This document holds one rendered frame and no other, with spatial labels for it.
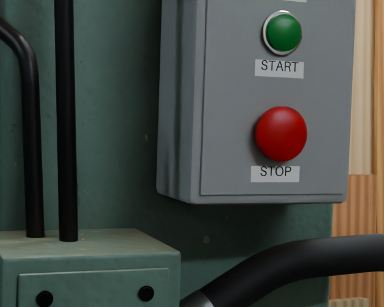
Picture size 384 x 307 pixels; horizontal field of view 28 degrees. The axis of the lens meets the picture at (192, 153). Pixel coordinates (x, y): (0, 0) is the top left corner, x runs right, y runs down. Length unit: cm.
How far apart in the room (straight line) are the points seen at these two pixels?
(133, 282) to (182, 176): 7
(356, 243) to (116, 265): 17
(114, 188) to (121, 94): 6
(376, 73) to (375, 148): 21
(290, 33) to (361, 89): 184
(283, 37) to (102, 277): 16
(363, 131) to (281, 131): 184
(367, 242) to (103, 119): 18
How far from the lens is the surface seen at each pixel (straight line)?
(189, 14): 42
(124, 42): 46
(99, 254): 38
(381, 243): 49
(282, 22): 42
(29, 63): 42
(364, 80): 226
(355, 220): 212
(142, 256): 38
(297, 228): 51
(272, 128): 41
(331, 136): 44
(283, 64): 43
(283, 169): 43
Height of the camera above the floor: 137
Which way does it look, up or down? 3 degrees down
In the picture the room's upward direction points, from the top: 2 degrees clockwise
